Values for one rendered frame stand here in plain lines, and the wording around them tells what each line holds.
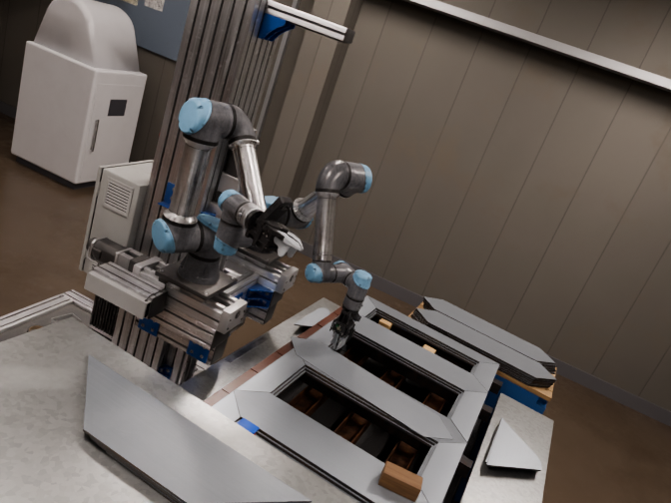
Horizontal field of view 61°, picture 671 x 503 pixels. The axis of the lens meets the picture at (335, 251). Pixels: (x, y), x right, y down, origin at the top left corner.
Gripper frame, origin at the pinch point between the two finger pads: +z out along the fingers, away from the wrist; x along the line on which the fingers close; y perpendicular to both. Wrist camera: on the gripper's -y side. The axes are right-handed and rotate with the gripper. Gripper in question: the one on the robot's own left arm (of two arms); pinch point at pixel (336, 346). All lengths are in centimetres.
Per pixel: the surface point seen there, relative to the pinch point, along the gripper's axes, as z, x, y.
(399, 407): 0.8, 35.3, 15.6
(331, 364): 0.7, 4.0, 13.6
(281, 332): 17.1, -31.8, -16.0
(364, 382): 0.8, 19.0, 12.6
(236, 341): 85, -89, -92
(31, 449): -20, -16, 134
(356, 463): 1, 34, 56
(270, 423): 1, 5, 62
